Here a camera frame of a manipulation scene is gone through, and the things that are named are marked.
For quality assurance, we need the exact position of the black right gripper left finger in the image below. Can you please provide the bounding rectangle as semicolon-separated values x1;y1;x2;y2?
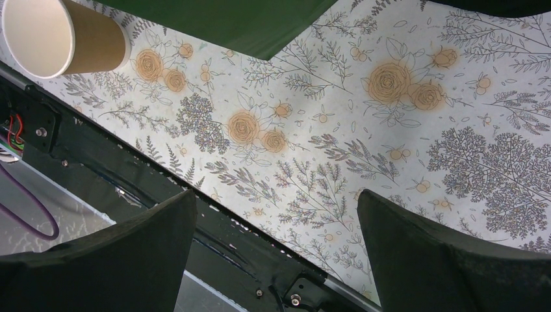
1;190;198;311

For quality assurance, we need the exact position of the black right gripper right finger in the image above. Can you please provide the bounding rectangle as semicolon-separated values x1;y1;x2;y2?
357;189;550;311

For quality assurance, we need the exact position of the green paper bag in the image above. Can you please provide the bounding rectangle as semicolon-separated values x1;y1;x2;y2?
96;0;339;61

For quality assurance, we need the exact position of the brown paper coffee cup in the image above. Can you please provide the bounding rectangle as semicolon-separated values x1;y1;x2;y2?
1;0;131;79

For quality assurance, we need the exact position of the floral patterned table mat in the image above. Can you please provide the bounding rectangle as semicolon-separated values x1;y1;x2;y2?
0;0;551;307

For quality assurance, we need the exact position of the black cloth bundle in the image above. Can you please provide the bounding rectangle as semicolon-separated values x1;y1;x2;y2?
432;0;550;18

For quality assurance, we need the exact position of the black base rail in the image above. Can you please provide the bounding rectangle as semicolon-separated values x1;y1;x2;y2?
1;64;379;311

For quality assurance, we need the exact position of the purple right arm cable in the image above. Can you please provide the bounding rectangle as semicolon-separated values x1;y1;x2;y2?
0;163;60;242

